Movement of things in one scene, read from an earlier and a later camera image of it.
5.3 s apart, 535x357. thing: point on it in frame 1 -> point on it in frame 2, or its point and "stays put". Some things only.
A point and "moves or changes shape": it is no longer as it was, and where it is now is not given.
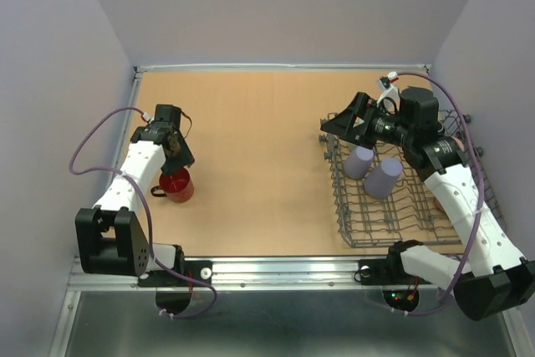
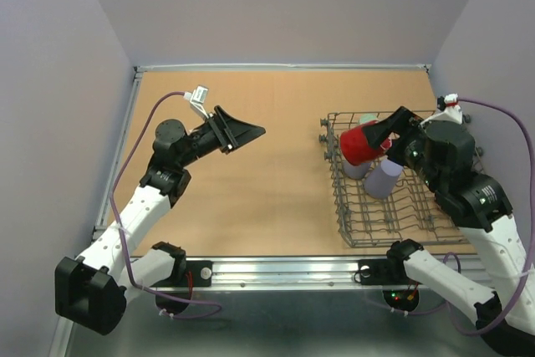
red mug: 177,186 moves or changes shape
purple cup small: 358,162 stays put
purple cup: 381,181 stays put
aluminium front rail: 261,274 stays put
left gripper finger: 177,155 -> 234,132
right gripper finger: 354,122 -> 402,120
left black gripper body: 180,135 -> 205,140
